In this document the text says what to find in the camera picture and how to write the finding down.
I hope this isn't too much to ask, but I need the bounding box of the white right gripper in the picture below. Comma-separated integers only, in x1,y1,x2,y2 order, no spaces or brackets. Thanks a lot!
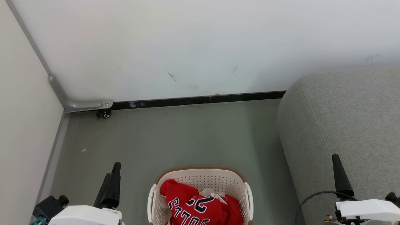
323,153,400,225

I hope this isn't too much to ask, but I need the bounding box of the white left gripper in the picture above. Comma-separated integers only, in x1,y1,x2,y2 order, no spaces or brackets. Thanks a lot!
47,162,124,225

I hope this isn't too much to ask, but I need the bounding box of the red basketball jersey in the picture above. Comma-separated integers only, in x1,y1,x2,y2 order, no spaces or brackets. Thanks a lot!
160,179,244,225

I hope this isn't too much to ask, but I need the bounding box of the grey fabric sofa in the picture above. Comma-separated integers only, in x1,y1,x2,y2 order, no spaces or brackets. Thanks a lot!
277,66,400,225

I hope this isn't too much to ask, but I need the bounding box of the cream perforated laundry basket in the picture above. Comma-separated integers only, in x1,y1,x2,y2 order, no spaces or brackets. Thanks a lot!
147,166,254,225

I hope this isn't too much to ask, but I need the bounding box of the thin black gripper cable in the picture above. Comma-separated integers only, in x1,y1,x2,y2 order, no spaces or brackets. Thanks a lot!
294,191,358,225

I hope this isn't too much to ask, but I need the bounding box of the grey metal partition frame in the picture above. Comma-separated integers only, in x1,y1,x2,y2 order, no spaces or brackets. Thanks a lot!
6,0,113,113

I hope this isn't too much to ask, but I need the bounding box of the black wall baseboard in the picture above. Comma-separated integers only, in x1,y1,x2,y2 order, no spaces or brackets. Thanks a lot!
111,91,287,110

